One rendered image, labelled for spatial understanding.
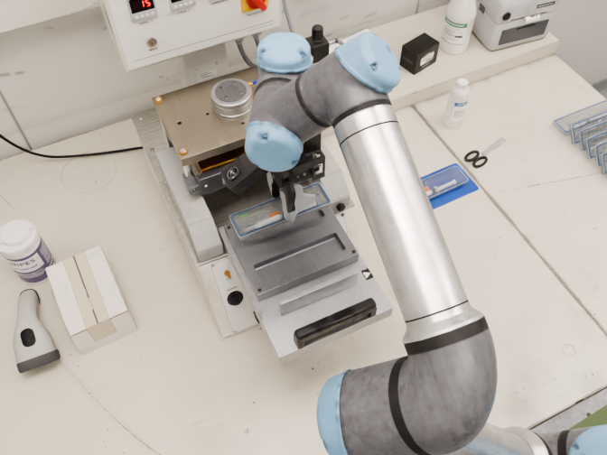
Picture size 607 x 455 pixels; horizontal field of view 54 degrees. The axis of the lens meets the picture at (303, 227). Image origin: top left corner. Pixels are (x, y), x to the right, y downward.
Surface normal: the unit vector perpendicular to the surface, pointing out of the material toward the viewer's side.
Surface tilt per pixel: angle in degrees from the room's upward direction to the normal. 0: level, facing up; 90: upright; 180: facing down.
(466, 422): 58
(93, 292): 1
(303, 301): 90
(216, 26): 90
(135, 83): 90
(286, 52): 0
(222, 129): 0
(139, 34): 90
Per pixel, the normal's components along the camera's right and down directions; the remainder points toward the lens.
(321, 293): 0.43, 0.73
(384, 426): -0.60, 0.15
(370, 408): -0.69, -0.17
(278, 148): -0.11, 0.81
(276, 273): 0.00, -0.58
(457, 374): -0.11, 0.00
